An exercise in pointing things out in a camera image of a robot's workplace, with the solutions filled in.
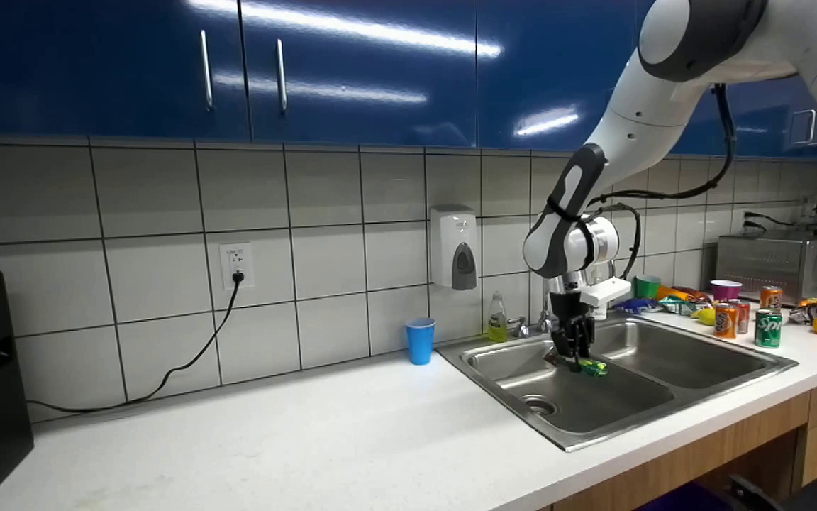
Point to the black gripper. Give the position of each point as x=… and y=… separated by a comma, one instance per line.
x=568, y=314

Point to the green snack packet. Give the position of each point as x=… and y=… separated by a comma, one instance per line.
x=597, y=366

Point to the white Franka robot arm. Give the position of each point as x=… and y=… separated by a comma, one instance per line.
x=654, y=102

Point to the blue snack bag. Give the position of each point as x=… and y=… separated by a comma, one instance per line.
x=638, y=307

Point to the green dish soap bottle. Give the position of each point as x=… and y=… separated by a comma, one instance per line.
x=496, y=328

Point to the green plastic cup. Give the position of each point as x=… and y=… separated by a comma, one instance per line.
x=647, y=290

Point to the green snack bag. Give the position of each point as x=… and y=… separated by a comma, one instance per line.
x=682, y=307

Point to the orange snack bag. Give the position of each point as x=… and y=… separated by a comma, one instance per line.
x=682, y=294

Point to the stainless steel double sink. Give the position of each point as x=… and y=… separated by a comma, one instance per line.
x=693, y=358

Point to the yellow lemon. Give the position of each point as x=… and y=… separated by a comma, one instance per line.
x=703, y=317

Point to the orange soda can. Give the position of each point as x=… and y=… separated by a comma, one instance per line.
x=723, y=322
x=771, y=300

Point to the blue plastic cup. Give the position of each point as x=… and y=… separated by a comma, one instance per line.
x=417, y=342

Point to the red soda can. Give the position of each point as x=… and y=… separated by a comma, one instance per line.
x=743, y=317

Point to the green soda can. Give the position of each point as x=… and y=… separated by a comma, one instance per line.
x=766, y=328

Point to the stainless toaster oven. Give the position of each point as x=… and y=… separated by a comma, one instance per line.
x=771, y=268

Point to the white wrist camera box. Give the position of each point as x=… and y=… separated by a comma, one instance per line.
x=607, y=294

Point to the white wall soap dispenser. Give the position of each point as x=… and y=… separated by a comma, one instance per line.
x=452, y=243

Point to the white wall outlet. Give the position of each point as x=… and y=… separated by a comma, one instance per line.
x=237, y=256

